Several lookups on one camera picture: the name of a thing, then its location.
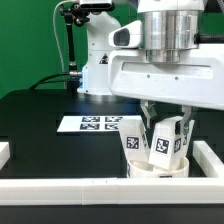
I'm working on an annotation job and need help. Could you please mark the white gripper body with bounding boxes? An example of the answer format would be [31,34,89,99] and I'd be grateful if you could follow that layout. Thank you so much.
[108,21,224,110]

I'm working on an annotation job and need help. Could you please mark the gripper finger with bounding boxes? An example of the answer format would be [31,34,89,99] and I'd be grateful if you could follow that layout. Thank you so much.
[176,105,192,135]
[140,100,156,128]

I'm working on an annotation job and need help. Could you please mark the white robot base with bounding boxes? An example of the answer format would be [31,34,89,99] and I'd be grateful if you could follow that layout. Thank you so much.
[78,12,121,102]

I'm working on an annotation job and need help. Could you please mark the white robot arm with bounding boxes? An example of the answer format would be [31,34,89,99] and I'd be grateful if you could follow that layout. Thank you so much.
[108,0,224,133]

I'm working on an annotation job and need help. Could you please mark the white sheet with tags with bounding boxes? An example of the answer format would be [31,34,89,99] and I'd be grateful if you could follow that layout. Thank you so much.
[57,115,140,133]

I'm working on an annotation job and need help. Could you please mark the white front wall barrier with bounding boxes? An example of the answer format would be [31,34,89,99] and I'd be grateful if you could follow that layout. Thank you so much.
[0,178,224,206]

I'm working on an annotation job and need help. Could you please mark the camera on mount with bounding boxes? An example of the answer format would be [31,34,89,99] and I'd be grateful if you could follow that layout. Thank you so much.
[80,0,115,12]

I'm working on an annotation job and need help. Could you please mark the black cables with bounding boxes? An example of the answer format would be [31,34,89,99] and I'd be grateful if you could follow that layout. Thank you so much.
[29,70,83,90]

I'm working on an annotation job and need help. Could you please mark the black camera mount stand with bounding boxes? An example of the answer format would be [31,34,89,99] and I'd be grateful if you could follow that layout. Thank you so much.
[60,3,90,91]

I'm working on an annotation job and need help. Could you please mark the white cable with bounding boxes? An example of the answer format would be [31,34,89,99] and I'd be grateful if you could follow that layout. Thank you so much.
[52,0,81,74]

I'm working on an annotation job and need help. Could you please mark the white left wall barrier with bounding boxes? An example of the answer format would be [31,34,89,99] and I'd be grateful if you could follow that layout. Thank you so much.
[0,142,10,170]

